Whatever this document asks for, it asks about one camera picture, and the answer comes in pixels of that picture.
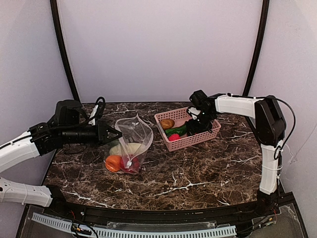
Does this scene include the white slotted cable duct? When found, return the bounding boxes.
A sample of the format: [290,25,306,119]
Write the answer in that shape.
[31,212,237,238]

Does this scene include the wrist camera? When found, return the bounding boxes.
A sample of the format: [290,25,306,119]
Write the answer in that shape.
[186,106,201,120]
[88,97,106,126]

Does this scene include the red toy fruit front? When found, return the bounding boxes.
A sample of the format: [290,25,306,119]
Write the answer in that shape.
[168,133,180,141]

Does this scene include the pink perforated plastic basket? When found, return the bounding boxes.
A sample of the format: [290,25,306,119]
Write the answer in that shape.
[154,107,222,152]

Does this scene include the red toy fruit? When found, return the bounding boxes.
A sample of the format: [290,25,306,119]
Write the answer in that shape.
[168,133,180,141]
[130,157,140,171]

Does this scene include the clear zip top bag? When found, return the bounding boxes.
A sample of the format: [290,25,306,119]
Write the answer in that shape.
[104,115,154,175]

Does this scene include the green toy cucumber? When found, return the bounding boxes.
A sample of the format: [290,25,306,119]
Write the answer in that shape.
[165,124,187,137]

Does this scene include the left black frame post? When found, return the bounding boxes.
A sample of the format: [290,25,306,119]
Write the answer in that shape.
[50,0,80,101]

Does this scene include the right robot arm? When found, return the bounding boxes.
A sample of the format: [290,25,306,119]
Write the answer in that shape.
[187,90,290,215]

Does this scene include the white toy radish with leaves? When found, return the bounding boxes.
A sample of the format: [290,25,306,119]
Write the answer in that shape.
[109,143,144,156]

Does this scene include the right black frame post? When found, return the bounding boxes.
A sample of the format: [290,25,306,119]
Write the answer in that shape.
[242,0,270,96]

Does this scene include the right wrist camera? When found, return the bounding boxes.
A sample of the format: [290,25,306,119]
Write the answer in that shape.
[186,106,201,120]

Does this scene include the black front table rail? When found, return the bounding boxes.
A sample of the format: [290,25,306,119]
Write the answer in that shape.
[44,186,280,229]

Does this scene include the orange toy fruit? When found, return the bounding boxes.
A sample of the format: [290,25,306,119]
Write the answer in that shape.
[105,155,121,173]

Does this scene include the black frame post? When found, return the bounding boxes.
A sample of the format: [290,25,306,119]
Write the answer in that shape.
[242,0,270,96]
[50,0,80,101]

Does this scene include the red toy tomato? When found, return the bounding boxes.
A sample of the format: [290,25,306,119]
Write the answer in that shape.
[120,157,131,173]

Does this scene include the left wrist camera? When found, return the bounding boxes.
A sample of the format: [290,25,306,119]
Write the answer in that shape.
[88,97,106,126]

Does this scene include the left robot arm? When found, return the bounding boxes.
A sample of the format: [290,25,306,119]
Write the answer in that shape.
[0,97,122,207]

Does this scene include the brown toy potato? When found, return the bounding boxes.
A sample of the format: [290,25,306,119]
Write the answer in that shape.
[160,119,175,130]

